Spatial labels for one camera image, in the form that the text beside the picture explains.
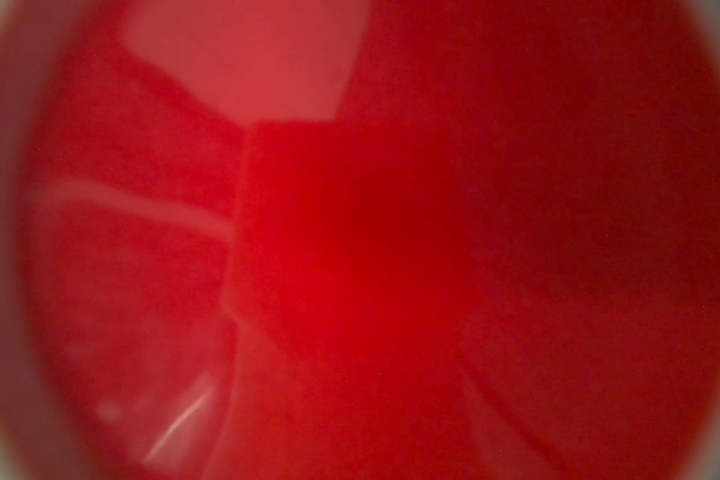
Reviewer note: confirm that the red mug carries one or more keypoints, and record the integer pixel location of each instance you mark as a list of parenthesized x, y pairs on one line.
[(360, 239)]

